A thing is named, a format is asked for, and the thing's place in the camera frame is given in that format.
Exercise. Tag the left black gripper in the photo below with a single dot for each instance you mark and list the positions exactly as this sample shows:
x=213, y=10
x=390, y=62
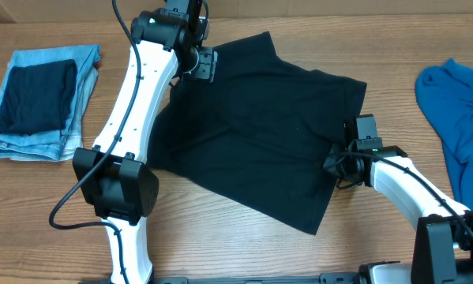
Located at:
x=204, y=64

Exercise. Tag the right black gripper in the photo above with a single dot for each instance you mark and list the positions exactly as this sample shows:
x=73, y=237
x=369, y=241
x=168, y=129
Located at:
x=349, y=132

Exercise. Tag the black t-shirt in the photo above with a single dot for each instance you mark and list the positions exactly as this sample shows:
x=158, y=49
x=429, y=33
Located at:
x=259, y=133

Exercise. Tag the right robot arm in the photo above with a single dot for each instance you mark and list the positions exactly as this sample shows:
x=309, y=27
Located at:
x=443, y=251

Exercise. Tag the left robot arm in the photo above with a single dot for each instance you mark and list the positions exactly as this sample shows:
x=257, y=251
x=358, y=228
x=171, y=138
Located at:
x=112, y=175

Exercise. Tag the blue t-shirt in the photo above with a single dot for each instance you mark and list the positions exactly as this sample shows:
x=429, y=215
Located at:
x=444, y=94

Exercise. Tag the folded light blue jeans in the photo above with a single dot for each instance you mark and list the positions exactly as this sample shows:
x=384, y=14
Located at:
x=58, y=145

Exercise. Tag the folded dark navy shirt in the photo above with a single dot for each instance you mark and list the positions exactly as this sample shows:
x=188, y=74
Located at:
x=37, y=98

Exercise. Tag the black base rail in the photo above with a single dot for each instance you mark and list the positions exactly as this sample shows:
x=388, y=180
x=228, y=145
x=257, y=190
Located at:
x=256, y=280

